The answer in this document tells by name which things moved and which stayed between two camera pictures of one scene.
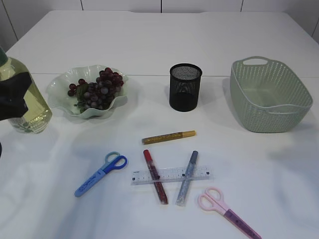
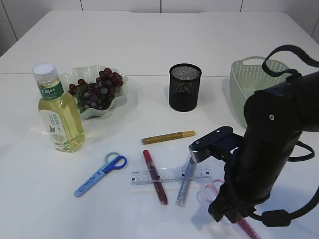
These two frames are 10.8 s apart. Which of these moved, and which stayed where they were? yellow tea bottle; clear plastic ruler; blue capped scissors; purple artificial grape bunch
Moved: yellow tea bottle
Stayed: purple artificial grape bunch; blue capped scissors; clear plastic ruler
